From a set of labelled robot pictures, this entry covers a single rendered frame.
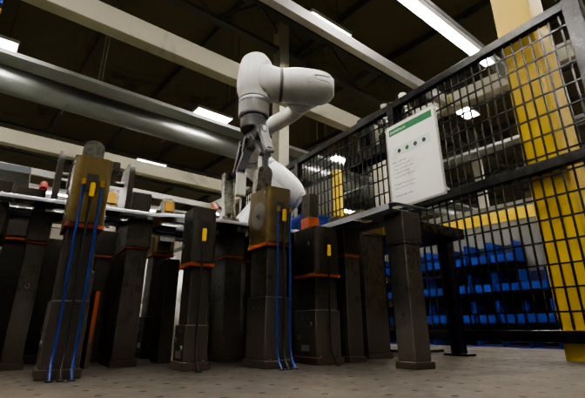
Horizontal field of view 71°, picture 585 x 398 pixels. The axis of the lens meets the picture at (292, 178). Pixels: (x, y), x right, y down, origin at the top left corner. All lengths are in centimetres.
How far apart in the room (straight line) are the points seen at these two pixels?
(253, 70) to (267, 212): 52
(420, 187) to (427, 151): 12
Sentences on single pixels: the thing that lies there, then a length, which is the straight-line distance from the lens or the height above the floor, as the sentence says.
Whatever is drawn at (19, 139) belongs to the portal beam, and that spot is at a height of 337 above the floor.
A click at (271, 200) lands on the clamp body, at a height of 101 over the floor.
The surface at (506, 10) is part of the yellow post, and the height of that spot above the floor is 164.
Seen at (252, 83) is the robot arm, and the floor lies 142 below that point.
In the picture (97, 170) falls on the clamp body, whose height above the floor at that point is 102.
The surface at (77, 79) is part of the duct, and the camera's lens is 890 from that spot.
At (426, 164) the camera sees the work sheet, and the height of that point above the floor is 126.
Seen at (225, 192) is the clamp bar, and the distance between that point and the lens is 124.
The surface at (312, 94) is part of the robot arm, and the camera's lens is 122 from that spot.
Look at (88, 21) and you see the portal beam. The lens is 421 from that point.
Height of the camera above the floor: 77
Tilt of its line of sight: 20 degrees up
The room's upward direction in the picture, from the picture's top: straight up
